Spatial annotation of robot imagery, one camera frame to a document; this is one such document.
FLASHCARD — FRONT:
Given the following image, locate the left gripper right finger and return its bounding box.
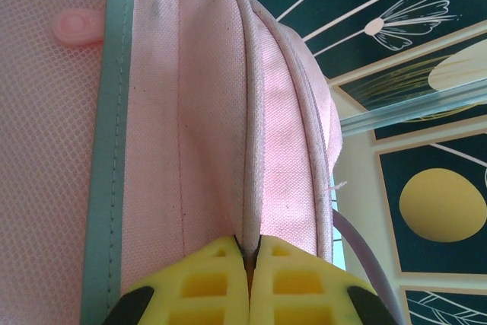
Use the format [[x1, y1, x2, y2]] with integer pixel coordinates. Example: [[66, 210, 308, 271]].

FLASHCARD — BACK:
[[247, 235, 404, 325]]

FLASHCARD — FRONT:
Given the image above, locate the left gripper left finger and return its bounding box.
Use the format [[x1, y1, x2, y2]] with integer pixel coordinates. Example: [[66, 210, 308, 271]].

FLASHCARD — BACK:
[[102, 235, 250, 325]]

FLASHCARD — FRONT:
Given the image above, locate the pink backpack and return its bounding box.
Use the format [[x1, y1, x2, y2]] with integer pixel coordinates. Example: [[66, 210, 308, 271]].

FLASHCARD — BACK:
[[0, 0, 345, 325]]

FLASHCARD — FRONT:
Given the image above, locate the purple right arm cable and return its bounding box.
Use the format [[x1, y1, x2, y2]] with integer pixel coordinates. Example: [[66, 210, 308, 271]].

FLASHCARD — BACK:
[[332, 207, 405, 325]]

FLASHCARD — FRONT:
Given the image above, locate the aluminium corner post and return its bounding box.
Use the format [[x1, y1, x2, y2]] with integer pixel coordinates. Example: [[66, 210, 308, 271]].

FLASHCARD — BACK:
[[339, 83, 487, 136]]

